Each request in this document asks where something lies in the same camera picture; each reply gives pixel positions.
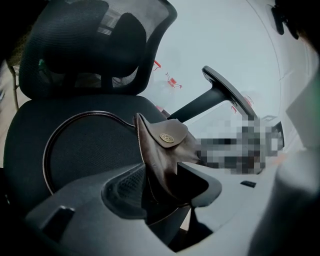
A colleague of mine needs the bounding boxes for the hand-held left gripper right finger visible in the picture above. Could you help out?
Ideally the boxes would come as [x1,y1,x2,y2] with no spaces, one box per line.
[177,163,278,256]

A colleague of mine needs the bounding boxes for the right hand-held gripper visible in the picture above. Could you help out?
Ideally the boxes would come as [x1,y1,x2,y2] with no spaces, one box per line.
[194,116,286,176]

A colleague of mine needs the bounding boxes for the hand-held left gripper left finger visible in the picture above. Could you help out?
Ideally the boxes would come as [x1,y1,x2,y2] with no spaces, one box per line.
[24,163,176,256]

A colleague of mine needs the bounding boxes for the brown leather bag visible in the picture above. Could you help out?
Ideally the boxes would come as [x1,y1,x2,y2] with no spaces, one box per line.
[42,110,204,227]

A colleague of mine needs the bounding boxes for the black mesh office chair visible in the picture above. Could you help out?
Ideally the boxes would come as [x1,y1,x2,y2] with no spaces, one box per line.
[2,0,259,226]

